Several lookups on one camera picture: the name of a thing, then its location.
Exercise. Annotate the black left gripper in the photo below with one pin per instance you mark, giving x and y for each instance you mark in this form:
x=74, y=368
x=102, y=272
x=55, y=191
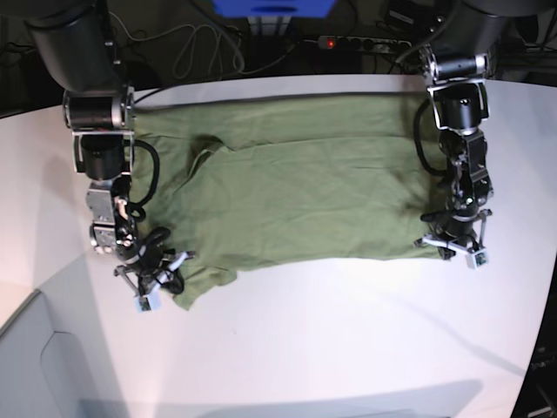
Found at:
x=453, y=229

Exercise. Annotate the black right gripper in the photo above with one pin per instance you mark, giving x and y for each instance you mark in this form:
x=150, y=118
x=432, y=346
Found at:
x=146, y=263

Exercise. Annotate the green T-shirt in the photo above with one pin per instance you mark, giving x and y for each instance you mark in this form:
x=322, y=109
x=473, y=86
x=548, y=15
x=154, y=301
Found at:
x=262, y=183

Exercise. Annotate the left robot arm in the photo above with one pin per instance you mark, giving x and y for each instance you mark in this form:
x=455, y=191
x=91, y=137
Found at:
x=456, y=61

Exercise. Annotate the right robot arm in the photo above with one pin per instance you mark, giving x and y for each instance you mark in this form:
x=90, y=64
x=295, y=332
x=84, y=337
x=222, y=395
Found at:
x=75, y=42

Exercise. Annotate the black power strip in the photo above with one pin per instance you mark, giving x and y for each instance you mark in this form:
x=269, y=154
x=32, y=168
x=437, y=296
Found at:
x=372, y=45

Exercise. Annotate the blue box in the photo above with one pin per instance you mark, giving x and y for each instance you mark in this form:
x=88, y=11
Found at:
x=261, y=8

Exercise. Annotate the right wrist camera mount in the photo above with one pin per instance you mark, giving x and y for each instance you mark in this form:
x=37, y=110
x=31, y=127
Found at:
x=148, y=282

